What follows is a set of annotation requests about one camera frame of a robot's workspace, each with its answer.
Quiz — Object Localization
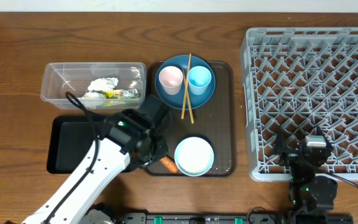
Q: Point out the light blue rice bowl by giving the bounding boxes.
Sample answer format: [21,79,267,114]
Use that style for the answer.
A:
[174,137,214,177]

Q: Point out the pink cup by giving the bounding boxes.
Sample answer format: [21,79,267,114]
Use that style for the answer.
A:
[158,66,183,95]

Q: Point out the black plastic tray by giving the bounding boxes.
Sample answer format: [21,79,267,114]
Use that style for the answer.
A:
[46,115,138,174]

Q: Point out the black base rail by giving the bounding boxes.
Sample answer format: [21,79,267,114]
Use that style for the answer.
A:
[119,212,354,224]

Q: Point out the light blue cup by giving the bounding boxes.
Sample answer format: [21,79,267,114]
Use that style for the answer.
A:
[188,66,212,95]

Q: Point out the orange carrot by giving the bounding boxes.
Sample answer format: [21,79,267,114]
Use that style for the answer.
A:
[160,156,178,173]

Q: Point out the clear plastic bin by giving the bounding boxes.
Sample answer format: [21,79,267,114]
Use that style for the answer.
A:
[40,62,147,110]

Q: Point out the white paper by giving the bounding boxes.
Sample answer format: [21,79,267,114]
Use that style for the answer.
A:
[81,77,119,100]

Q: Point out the grey dishwasher rack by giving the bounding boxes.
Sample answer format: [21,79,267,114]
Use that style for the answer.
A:
[240,27,358,182]

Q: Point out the dark blue plate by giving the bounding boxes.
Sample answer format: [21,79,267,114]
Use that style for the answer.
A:
[154,55,216,110]

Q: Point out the wooden chopstick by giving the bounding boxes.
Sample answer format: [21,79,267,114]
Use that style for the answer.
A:
[181,68,194,124]
[181,54,194,124]

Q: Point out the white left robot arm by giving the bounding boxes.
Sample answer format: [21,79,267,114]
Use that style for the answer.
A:
[24,108,172,223]

